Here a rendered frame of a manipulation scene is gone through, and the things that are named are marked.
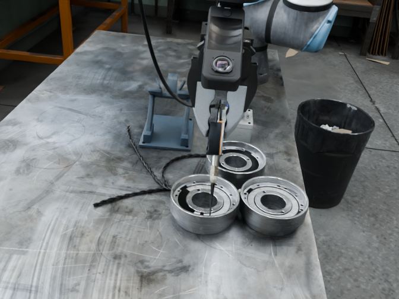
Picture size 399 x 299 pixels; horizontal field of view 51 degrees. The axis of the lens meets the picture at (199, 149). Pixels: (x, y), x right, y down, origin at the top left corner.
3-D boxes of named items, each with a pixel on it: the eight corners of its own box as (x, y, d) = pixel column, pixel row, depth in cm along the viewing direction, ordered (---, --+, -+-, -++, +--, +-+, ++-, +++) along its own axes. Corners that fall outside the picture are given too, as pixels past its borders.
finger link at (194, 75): (215, 106, 61) (228, 49, 56) (215, 111, 59) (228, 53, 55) (183, 100, 61) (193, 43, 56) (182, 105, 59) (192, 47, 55)
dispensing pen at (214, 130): (200, 213, 59) (211, 96, 60) (200, 210, 64) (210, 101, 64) (215, 215, 59) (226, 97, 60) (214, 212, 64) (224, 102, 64)
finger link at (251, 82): (255, 108, 61) (259, 48, 56) (255, 113, 59) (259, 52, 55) (221, 107, 61) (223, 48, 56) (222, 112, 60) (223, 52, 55)
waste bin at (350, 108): (355, 218, 194) (385, 138, 171) (282, 209, 195) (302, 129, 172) (341, 175, 223) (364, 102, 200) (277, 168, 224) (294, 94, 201)
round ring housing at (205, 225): (249, 213, 67) (253, 193, 65) (209, 249, 60) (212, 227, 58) (198, 185, 72) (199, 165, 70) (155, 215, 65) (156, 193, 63)
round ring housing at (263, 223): (313, 213, 68) (319, 193, 66) (285, 250, 61) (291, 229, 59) (256, 187, 73) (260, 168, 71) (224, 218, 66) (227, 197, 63)
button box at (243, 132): (250, 145, 85) (253, 123, 83) (215, 140, 85) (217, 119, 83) (249, 126, 92) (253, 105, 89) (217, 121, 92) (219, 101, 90)
